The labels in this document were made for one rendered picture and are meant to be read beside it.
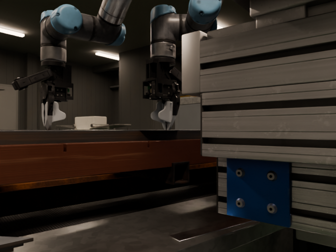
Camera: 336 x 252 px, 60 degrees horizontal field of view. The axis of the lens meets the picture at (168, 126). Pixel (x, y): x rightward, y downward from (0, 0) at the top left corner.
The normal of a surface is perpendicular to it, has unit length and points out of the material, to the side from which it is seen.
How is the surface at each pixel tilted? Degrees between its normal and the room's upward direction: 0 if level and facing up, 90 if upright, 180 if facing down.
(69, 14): 90
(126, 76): 90
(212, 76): 90
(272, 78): 90
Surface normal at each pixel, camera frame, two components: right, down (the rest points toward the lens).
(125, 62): -0.63, -0.01
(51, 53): 0.19, -0.01
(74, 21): 0.60, -0.01
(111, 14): -0.01, 0.69
